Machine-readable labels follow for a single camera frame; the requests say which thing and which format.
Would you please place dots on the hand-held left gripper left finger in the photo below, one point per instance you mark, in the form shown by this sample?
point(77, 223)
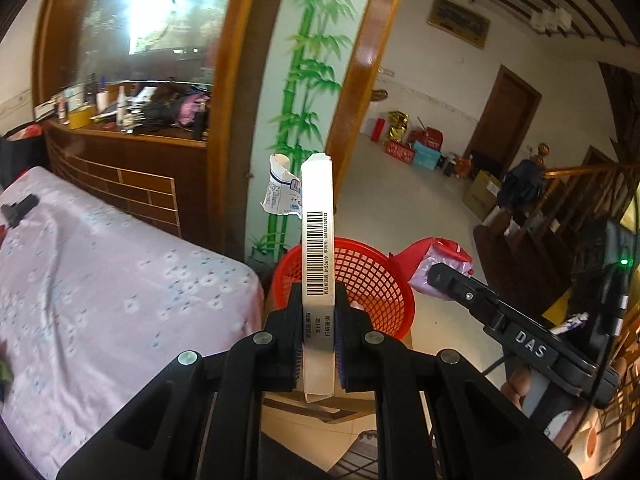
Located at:
point(286, 350)

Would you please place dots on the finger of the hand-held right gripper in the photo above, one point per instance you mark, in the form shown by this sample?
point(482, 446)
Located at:
point(465, 297)

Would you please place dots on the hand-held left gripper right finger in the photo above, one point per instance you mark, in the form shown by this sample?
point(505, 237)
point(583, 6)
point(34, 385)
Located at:
point(341, 355)

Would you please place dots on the red plastic mesh basket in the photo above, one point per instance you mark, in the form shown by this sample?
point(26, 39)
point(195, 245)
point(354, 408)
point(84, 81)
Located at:
point(372, 270)

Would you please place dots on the long white barcode box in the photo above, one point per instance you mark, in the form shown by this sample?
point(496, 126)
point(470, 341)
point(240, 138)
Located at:
point(317, 200)

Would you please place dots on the torn white wrapper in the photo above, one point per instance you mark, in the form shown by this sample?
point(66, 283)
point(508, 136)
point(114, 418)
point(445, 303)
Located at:
point(282, 192)

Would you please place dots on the person's right hand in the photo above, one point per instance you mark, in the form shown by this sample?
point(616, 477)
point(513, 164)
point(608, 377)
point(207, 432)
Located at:
point(517, 386)

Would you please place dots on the pink and red plastic bag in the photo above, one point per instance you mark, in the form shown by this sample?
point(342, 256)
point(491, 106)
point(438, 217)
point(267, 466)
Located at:
point(435, 260)

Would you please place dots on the brown cardboard box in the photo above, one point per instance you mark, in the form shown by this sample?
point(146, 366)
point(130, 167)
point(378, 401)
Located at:
point(481, 194)

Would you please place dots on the dark jacket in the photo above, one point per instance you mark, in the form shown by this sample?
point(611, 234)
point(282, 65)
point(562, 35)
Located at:
point(522, 185)

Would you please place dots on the teal box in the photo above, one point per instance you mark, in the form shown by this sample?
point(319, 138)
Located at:
point(427, 157)

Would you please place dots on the wooden stair railing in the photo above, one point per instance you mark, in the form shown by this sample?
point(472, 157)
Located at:
point(575, 195)

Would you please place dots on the patterned red gift box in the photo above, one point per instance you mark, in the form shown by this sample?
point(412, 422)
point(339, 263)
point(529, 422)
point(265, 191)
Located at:
point(399, 151)

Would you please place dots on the brown wooden door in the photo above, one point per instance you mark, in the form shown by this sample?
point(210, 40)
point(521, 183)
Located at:
point(505, 120)

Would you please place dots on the gold foil bag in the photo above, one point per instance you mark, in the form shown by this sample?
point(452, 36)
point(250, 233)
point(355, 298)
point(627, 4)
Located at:
point(398, 125)

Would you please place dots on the red cylinder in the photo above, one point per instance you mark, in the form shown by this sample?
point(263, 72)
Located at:
point(378, 130)

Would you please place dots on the floral pink tablecloth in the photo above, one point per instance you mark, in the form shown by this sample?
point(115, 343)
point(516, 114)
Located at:
point(100, 285)

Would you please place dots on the wooden partition cabinet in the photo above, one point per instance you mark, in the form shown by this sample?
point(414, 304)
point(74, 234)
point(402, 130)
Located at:
point(130, 175)

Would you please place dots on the pile of dark clothes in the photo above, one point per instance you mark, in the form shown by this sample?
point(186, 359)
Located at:
point(170, 107)

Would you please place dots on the painted bamboo panel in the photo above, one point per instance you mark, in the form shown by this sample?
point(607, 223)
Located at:
point(305, 70)

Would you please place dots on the black toy gun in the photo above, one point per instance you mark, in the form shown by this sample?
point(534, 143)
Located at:
point(20, 207)

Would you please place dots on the white bottle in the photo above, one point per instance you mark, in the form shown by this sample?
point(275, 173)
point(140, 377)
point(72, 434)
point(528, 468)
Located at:
point(103, 101)

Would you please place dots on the yellow tape roll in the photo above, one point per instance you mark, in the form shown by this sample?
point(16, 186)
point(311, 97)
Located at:
point(80, 119)

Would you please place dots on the black shopping bag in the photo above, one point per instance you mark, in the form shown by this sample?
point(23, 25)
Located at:
point(20, 155)

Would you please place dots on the flat white box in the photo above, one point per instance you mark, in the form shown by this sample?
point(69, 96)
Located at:
point(46, 111)

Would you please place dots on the frosted glass panel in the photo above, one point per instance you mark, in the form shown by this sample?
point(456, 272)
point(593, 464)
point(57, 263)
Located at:
point(150, 20)

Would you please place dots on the small framed wall picture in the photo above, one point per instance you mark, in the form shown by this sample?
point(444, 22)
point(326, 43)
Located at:
point(459, 21)

